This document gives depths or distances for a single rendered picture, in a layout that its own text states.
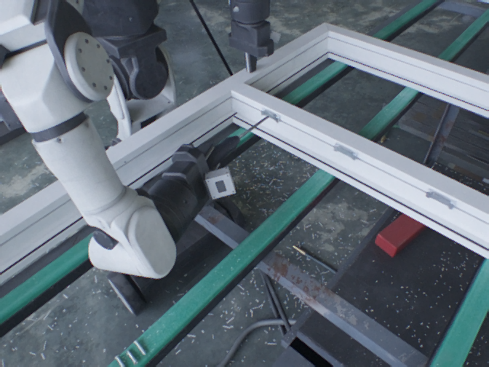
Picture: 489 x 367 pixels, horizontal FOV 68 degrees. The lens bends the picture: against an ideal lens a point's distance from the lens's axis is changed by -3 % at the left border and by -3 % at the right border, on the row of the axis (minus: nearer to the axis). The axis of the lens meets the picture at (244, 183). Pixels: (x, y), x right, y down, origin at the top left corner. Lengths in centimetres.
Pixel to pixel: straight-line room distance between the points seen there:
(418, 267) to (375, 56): 57
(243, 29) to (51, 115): 54
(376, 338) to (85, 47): 57
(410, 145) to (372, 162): 161
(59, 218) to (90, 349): 94
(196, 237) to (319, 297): 93
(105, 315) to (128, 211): 118
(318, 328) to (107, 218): 56
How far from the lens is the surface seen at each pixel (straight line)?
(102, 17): 85
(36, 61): 48
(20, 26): 48
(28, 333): 175
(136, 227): 49
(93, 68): 47
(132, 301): 146
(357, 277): 97
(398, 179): 73
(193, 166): 63
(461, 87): 108
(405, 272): 101
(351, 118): 245
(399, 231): 103
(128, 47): 90
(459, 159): 134
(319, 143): 78
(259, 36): 87
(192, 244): 150
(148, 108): 106
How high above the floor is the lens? 140
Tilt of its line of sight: 46 degrees down
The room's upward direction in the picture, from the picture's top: 2 degrees counter-clockwise
